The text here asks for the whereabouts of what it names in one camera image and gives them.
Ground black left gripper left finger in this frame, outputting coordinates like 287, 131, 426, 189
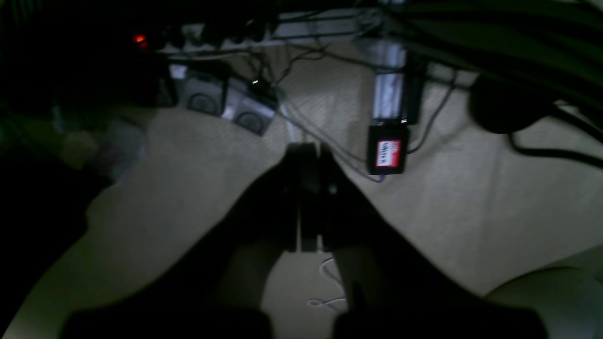
62, 144, 300, 339

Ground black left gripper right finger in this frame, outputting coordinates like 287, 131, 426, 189
316, 144, 548, 339

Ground black box red label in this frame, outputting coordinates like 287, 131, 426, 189
366, 123, 409, 175

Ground metal table leg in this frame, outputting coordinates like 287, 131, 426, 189
356, 37, 426, 125

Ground white power strip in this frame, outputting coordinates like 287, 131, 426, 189
130, 22, 277, 55

